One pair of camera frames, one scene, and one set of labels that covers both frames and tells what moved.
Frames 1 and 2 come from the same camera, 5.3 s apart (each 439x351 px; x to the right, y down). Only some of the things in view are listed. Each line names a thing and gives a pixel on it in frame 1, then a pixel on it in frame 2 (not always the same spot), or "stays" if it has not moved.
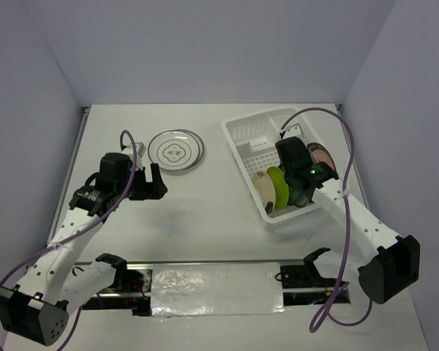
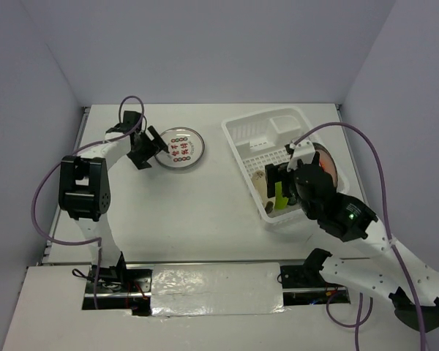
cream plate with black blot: x=265 y=187 stays
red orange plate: x=318 y=153 stays
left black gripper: x=151 y=190 to x=140 y=160
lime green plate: x=281 y=188 stays
